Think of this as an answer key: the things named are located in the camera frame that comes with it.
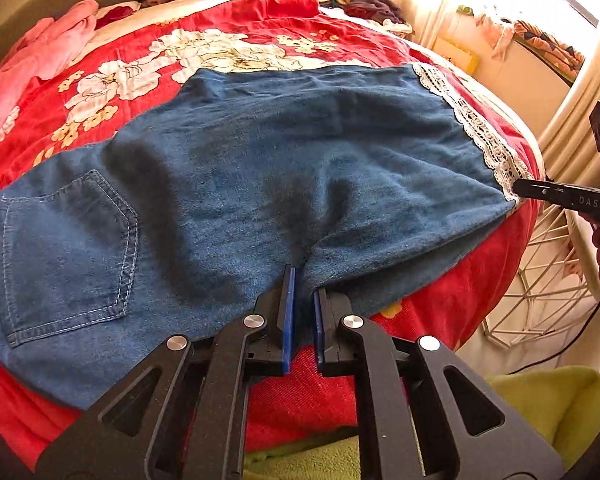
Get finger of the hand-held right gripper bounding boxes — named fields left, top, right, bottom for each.
left=512, top=178, right=571, bottom=206

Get red floral blanket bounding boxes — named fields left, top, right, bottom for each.
left=0, top=0, right=548, bottom=471

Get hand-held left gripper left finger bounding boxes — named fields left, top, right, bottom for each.
left=35, top=264, right=297, bottom=480

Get purple garment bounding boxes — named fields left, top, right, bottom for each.
left=344, top=0, right=414, bottom=36

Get white cabinet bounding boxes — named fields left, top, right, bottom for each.
left=432, top=10, right=575, bottom=136

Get black cable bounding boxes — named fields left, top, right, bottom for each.
left=505, top=280, right=600, bottom=377

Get pink fuzzy blanket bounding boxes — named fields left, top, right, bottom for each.
left=0, top=0, right=101, bottom=161

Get white wire basket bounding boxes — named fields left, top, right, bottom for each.
left=482, top=205, right=600, bottom=347

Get cream curtain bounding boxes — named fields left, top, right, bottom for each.
left=415, top=0, right=600, bottom=183

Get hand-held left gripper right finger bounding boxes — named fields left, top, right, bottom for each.
left=312, top=287, right=566, bottom=480

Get patterned cloth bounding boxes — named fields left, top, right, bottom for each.
left=475, top=12, right=586, bottom=81

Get maroon cloth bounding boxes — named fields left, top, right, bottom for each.
left=97, top=2, right=142, bottom=29

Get green fleece cloth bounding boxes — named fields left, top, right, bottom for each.
left=242, top=365, right=600, bottom=480

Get yellow box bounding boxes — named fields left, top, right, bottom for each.
left=432, top=35, right=481, bottom=74

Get blue denim pants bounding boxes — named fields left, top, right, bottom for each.
left=0, top=66, right=533, bottom=411

